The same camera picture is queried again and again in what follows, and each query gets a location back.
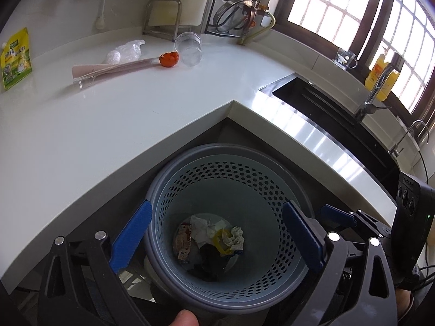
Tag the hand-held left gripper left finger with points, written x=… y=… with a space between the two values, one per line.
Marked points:
x=132 y=234

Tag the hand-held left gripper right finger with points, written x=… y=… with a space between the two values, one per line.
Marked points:
x=302 y=234

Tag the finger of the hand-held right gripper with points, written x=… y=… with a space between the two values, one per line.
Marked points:
x=336 y=215

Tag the brown snack wrapper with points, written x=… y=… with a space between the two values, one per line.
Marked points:
x=182 y=241

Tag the white tissue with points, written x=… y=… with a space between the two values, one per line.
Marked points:
x=202 y=227

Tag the grey perforated waste bin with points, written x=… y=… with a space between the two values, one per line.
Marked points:
x=244 y=190

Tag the dark grey cloth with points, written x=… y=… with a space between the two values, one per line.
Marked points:
x=210 y=261

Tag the person's right hand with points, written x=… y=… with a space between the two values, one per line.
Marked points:
x=404 y=307

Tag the person's left hand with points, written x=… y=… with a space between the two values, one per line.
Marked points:
x=183 y=320

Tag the small chrome faucet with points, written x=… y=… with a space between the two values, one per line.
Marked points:
x=402 y=139

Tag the black kitchen sink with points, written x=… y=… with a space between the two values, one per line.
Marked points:
x=326 y=108

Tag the chrome sink faucet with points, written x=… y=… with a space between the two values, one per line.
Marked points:
x=373 y=91

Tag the yellow detergent bottle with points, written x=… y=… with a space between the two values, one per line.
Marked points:
x=377 y=81

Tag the glass mug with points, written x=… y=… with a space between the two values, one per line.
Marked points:
x=346 y=58

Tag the clear plastic wrapper piece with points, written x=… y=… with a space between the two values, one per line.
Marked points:
x=85 y=82

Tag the pink paper sleeve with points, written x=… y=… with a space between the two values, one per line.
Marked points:
x=102 y=69

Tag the small orange fruit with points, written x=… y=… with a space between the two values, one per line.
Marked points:
x=169 y=59

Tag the clear plastic bag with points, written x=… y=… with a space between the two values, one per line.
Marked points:
x=124 y=52

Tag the clear plastic cup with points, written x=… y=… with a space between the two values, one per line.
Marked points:
x=188 y=47

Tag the metal cutting board holder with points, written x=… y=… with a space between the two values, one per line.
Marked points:
x=163 y=29

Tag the yellow seasoning pouch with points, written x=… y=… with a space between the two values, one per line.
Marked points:
x=15 y=61

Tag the brown framed window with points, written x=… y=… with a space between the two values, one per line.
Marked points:
x=340 y=0

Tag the black lid rack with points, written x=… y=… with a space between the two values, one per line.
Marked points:
x=217 y=32

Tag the white brush blue head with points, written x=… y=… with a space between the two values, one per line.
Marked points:
x=101 y=17

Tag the small steel pot lid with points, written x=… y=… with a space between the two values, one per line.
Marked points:
x=231 y=15

